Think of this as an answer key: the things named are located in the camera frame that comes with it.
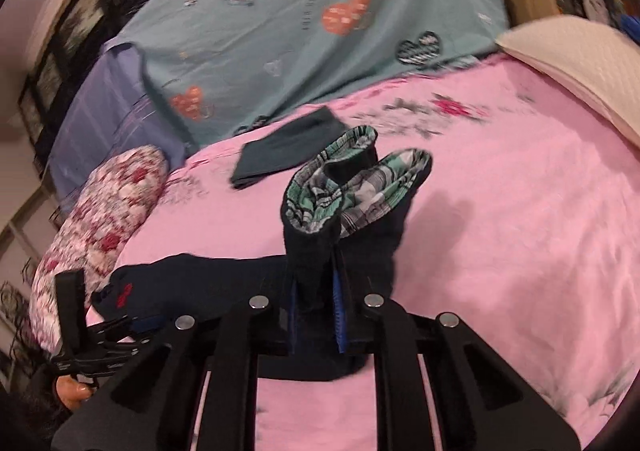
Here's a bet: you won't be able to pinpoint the folded dark green garment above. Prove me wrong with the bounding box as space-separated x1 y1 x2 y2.
230 106 347 190

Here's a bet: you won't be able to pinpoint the dark navy pants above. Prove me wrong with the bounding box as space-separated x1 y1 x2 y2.
91 126 433 382

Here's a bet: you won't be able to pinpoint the blue plaid pillow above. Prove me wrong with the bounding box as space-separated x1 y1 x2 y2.
47 44 196 215

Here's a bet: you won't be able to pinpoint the pink floral bed sheet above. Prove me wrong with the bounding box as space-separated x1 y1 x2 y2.
115 55 639 450

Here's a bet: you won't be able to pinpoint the cream white pillow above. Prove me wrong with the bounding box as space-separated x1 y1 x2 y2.
497 15 640 145

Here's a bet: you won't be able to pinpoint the red floral pillow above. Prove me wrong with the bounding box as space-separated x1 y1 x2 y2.
29 145 168 355

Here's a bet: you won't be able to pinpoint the person's left hand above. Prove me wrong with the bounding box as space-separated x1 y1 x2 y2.
54 375 96 412

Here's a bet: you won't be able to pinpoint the teal heart-print blanket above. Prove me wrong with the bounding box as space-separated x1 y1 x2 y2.
112 0 509 148

